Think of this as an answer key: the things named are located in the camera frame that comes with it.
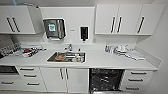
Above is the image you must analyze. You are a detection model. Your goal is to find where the stainless steel dishwasher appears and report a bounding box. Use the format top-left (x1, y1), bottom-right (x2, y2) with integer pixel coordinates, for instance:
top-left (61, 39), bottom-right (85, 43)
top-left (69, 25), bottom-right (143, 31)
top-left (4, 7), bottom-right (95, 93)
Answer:
top-left (88, 68), bottom-right (125, 94)

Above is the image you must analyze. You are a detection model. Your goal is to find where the steel paper towel dispenser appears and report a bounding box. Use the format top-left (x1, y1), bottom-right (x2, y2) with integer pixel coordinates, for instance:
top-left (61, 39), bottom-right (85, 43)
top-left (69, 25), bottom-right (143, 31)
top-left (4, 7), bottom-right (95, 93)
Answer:
top-left (42, 18), bottom-right (67, 40)

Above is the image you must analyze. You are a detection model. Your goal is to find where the light blue bottle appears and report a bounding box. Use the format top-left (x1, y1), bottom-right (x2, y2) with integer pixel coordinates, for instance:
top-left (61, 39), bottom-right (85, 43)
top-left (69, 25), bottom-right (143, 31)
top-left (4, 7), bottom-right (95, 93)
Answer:
top-left (11, 0), bottom-right (18, 6)

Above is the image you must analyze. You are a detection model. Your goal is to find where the black soap dispenser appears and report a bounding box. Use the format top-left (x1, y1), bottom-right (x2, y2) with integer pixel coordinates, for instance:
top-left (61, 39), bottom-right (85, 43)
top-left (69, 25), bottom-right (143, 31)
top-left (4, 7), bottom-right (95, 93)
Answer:
top-left (79, 25), bottom-right (90, 43)

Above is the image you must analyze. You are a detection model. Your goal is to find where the black built-in microwave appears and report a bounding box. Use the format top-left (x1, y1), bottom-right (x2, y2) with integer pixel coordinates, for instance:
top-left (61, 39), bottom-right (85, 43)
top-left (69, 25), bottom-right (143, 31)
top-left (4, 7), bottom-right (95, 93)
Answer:
top-left (0, 64), bottom-right (19, 76)

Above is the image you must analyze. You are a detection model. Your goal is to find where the blue white bottle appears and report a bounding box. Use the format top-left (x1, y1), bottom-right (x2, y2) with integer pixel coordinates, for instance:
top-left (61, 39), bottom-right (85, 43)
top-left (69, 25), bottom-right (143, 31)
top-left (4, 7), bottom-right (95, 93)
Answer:
top-left (105, 44), bottom-right (111, 54)

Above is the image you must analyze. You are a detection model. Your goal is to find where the stack of white bowls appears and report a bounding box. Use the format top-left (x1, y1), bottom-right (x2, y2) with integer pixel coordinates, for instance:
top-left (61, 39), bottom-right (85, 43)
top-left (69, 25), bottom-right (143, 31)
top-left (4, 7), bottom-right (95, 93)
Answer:
top-left (114, 44), bottom-right (129, 55)

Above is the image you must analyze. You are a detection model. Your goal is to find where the orange-brown bowl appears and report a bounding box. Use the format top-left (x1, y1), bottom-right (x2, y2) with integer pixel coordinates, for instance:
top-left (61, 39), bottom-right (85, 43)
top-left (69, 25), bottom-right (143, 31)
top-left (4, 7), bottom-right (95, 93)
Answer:
top-left (54, 53), bottom-right (65, 62)

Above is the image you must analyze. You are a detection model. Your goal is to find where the wire dish rack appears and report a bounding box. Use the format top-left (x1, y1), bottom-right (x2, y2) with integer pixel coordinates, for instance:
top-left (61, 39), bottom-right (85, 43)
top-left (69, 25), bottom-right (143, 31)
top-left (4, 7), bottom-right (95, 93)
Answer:
top-left (0, 43), bottom-right (48, 58)

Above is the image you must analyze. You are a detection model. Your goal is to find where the steel kitchen sink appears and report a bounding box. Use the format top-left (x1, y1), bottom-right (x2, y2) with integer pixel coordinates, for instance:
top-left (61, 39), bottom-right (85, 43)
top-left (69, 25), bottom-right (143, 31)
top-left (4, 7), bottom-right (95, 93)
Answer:
top-left (46, 50), bottom-right (87, 64)

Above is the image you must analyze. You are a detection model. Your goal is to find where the red cup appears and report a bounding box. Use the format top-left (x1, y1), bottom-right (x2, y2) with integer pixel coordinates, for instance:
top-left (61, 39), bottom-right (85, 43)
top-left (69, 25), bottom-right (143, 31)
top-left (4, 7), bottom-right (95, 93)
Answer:
top-left (22, 49), bottom-right (32, 54)

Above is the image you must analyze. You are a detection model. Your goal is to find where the white double-door base cabinet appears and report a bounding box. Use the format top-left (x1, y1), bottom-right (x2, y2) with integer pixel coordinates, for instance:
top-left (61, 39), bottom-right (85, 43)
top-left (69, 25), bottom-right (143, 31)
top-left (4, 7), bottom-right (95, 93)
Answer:
top-left (39, 67), bottom-right (90, 94)

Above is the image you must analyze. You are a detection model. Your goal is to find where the chrome faucet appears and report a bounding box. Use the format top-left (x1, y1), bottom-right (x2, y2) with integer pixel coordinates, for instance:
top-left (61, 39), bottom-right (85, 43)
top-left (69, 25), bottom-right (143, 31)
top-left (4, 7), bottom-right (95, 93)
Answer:
top-left (64, 43), bottom-right (74, 52)

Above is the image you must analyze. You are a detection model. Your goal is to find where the small clear bottle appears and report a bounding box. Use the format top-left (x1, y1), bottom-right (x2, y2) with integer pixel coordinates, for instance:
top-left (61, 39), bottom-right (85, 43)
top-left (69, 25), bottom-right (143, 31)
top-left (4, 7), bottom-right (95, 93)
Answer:
top-left (110, 46), bottom-right (115, 54)

